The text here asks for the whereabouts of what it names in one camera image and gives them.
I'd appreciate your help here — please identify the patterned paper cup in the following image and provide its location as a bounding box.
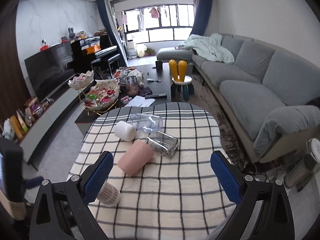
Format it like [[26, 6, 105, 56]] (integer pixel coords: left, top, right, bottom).
[[97, 181, 121, 207]]

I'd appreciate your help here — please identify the pink plastic cup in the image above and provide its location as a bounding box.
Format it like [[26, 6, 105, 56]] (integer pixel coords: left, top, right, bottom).
[[117, 139, 155, 176]]

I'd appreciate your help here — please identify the white plastic cup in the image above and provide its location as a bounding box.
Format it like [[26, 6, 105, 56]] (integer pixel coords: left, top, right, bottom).
[[114, 121, 136, 142]]

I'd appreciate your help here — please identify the white plastic bag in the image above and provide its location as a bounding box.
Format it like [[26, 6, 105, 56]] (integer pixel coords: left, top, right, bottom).
[[2, 119, 15, 141]]

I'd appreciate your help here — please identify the orange snack box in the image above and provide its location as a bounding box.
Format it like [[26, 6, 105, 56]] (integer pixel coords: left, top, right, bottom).
[[9, 115, 25, 140]]

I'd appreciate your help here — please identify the white tv cabinet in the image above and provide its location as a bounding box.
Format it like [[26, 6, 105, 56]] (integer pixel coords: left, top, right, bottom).
[[19, 86, 79, 163]]

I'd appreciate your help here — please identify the black flat television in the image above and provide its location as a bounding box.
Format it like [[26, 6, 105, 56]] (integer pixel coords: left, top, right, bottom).
[[24, 42, 75, 101]]

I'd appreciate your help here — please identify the small shell candy bowl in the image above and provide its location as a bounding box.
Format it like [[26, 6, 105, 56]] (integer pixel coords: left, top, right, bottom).
[[68, 71, 94, 90]]

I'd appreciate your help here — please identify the grey sectional sofa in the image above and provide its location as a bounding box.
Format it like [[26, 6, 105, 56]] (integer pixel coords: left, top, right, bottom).
[[157, 34, 319, 163]]

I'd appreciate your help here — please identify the large shell candy bowl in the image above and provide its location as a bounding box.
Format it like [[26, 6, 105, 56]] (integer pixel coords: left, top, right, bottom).
[[81, 79, 120, 112]]

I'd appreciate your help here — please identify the checkered tablecloth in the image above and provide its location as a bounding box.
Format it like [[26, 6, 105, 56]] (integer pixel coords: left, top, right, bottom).
[[69, 102, 235, 239]]

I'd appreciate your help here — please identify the clear grey square glass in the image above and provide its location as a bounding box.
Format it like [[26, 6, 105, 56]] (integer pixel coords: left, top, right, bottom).
[[145, 130, 178, 159]]

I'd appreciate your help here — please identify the black upright piano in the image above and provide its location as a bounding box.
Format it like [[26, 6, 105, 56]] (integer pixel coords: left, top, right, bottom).
[[68, 34, 119, 74]]

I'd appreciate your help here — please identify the white paper sheet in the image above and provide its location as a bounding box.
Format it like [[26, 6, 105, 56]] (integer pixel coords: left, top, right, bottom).
[[125, 95, 155, 107]]

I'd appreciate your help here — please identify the grey bunny plush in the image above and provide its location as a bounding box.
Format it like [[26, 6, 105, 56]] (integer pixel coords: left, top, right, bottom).
[[68, 27, 75, 40]]

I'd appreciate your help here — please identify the clear snack jar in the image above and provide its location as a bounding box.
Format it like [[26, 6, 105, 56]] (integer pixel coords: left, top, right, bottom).
[[124, 75, 139, 97]]

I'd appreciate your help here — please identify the black coffee table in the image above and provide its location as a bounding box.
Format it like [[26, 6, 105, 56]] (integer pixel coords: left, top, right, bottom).
[[75, 63, 172, 137]]

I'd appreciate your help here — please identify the black remote control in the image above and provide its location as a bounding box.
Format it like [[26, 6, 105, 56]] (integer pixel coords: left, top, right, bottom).
[[145, 93, 167, 99]]

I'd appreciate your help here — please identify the yellow eared kids stool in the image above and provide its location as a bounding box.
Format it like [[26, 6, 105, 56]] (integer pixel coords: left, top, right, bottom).
[[169, 60, 194, 101]]

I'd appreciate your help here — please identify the light green blanket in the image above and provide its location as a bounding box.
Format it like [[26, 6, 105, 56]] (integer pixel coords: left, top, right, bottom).
[[178, 33, 235, 63]]

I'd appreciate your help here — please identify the black mug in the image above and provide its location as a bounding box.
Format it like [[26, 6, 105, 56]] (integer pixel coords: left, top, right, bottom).
[[155, 60, 163, 72]]

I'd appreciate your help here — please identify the left blue curtain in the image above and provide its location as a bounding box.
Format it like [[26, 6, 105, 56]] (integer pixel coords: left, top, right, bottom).
[[96, 0, 128, 67]]

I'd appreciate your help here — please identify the blue curtain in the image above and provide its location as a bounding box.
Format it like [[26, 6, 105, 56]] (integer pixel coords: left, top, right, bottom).
[[96, 0, 128, 67], [190, 0, 213, 36]]

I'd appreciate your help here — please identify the right blue curtain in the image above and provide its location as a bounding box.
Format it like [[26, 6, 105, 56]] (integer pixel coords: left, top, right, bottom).
[[190, 0, 213, 36]]

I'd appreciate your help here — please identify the window with hanging laundry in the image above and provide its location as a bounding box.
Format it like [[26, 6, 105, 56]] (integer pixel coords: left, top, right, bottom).
[[121, 4, 195, 44]]

